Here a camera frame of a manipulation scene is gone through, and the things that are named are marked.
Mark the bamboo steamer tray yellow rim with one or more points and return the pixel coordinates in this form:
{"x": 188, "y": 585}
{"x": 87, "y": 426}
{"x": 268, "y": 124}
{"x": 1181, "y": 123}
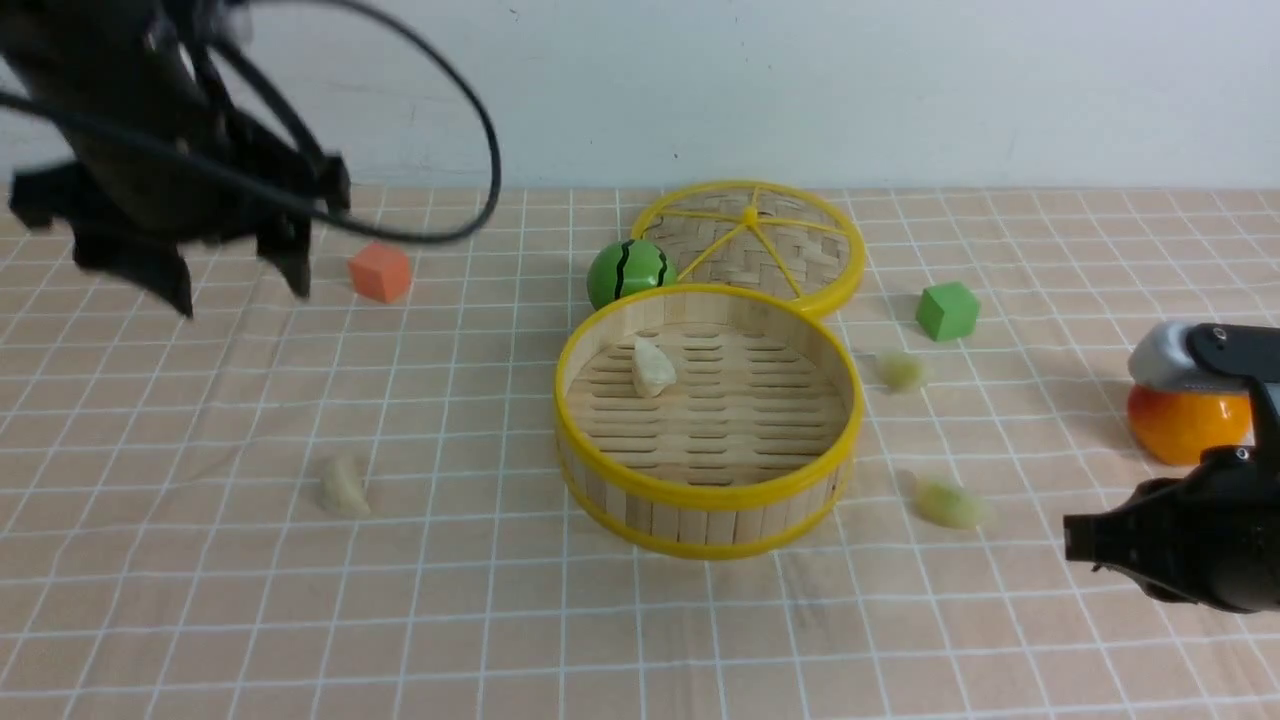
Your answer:
{"x": 752, "y": 447}

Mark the white dumpling back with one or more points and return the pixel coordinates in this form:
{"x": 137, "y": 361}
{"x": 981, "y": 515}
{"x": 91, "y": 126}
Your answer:
{"x": 652, "y": 371}

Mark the bamboo steamer lid yellow rim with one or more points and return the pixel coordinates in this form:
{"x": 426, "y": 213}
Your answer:
{"x": 790, "y": 244}

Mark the orange yellow toy pear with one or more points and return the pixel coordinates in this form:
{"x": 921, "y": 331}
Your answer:
{"x": 1175, "y": 428}

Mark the white dumpling front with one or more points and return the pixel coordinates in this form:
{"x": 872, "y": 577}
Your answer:
{"x": 342, "y": 490}

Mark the white dumpling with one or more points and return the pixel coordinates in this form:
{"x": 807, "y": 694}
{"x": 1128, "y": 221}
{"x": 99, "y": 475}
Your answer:
{"x": 342, "y": 490}
{"x": 652, "y": 371}

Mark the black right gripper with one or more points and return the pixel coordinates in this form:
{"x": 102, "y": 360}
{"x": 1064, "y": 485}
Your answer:
{"x": 1211, "y": 538}

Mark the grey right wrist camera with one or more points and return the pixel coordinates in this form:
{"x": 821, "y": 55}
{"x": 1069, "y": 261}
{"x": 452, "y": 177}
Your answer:
{"x": 1205, "y": 358}

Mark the green cube block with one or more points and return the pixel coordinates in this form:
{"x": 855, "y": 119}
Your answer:
{"x": 948, "y": 312}

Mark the green toy watermelon ball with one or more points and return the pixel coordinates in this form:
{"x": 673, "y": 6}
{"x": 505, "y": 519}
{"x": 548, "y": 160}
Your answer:
{"x": 627, "y": 267}

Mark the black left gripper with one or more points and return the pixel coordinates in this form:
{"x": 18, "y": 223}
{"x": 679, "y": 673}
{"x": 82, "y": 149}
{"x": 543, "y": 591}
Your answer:
{"x": 168, "y": 70}

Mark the orange cube block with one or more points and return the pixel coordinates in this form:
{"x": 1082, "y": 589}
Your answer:
{"x": 380, "y": 273}

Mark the pale green dumpling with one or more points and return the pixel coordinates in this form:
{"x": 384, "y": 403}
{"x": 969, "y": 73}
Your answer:
{"x": 902, "y": 372}
{"x": 949, "y": 506}

